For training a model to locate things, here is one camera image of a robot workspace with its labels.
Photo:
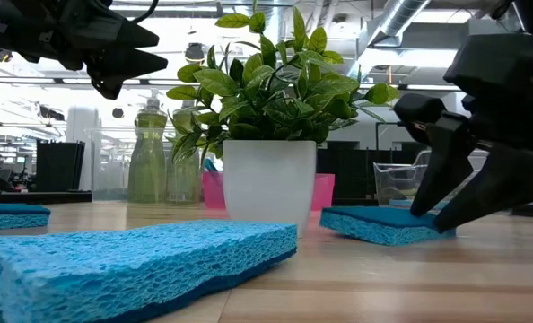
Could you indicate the white square column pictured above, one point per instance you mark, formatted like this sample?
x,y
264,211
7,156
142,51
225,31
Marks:
x,y
84,134

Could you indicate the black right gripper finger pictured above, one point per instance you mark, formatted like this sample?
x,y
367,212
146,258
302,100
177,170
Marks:
x,y
509,184
450,152

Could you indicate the blue white-bristle brush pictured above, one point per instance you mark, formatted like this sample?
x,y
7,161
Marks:
x,y
210,165

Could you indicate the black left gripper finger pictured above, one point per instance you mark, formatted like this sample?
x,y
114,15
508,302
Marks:
x,y
123,69
132,37

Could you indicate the clear rectangular plastic bin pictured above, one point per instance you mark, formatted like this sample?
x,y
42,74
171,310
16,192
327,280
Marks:
x,y
105,161

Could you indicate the black low partition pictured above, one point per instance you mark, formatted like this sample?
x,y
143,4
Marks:
x,y
352,175

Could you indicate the black cabinet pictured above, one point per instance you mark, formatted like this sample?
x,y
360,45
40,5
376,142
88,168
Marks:
x,y
60,166

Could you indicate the red plastic tray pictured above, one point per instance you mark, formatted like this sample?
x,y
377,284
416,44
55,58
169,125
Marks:
x,y
324,193

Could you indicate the clear soap pump bottle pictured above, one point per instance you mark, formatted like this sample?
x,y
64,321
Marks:
x,y
185,175
147,157

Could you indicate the blue scrub sponge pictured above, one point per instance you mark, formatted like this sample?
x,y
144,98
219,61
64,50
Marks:
x,y
114,264
401,203
11,220
374,229

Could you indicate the round ceiling lamp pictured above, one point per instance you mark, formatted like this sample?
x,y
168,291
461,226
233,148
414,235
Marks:
x,y
196,53

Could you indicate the green plant in white pot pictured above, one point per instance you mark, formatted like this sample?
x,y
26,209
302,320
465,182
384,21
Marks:
x,y
268,179

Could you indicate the black dome camera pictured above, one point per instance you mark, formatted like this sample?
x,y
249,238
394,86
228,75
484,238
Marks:
x,y
117,113

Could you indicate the silver ceiling duct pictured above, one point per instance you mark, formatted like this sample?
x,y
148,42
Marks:
x,y
396,22

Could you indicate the clear plastic organizer bin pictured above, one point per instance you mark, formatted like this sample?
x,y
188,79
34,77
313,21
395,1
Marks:
x,y
396,179

